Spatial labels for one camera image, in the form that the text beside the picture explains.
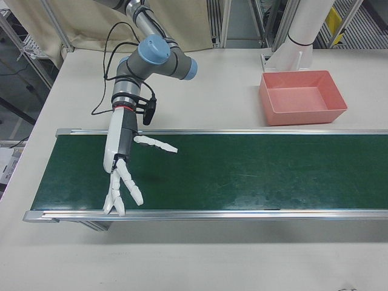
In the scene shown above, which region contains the white column stand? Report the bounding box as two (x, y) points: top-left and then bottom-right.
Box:
(261, 0), (363, 73)

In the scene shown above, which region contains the beige curtain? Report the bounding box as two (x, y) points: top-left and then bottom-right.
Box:
(5, 0), (213, 71)

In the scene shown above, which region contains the thin black cable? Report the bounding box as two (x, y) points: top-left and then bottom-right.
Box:
(91, 21), (143, 116)

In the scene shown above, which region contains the pink plastic box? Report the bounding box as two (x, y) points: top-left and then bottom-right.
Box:
(258, 70), (349, 127)

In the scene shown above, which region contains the green conveyor belt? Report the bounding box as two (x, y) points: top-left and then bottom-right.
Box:
(23, 128), (388, 232)

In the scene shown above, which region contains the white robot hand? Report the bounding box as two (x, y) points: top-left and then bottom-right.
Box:
(102, 105), (179, 216)

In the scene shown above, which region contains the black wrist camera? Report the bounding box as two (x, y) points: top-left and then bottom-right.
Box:
(141, 95), (158, 125)

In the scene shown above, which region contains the aluminium frame post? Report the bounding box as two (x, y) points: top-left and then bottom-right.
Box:
(44, 0), (75, 53)

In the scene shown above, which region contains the yellow tag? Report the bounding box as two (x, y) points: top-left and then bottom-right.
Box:
(325, 7), (345, 47)

